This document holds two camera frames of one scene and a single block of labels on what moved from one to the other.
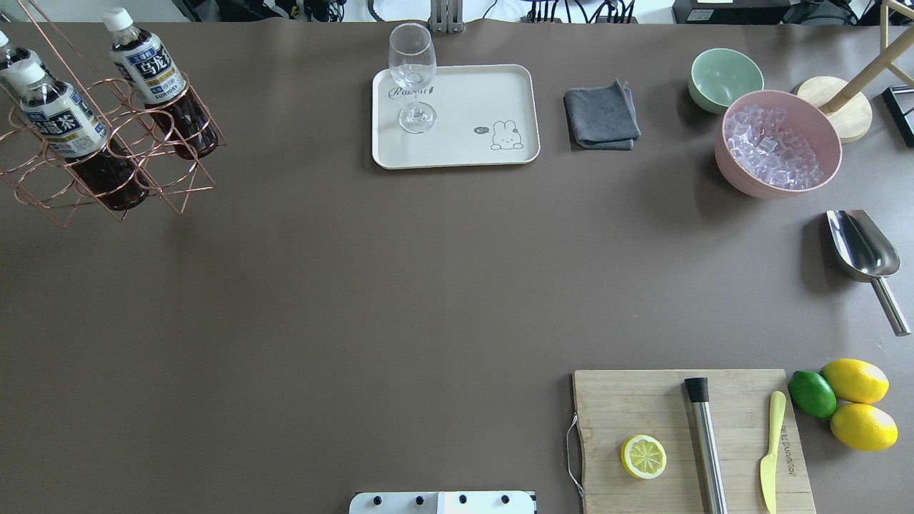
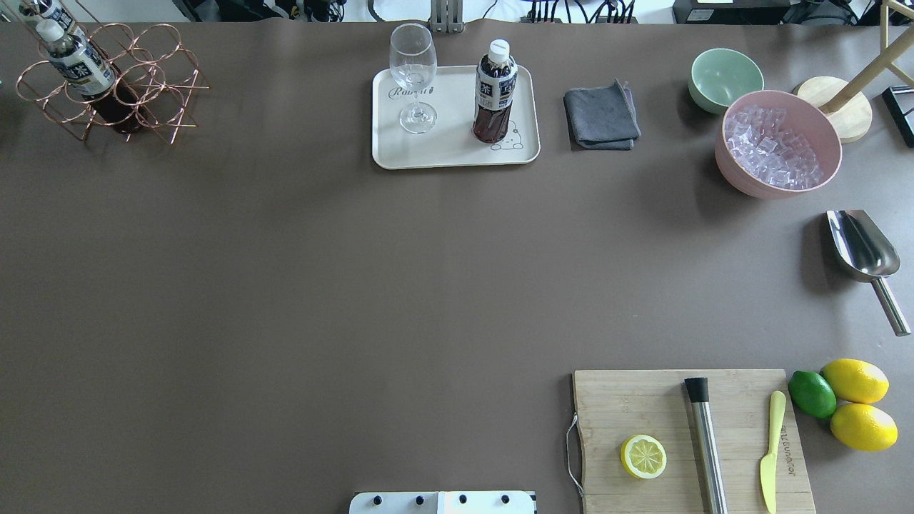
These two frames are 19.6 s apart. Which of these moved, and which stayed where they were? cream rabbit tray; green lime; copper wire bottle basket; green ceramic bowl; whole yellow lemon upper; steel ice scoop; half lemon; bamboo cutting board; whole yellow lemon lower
Moved: copper wire bottle basket
Stayed: half lemon; green ceramic bowl; green lime; whole yellow lemon upper; whole yellow lemon lower; cream rabbit tray; steel ice scoop; bamboo cutting board
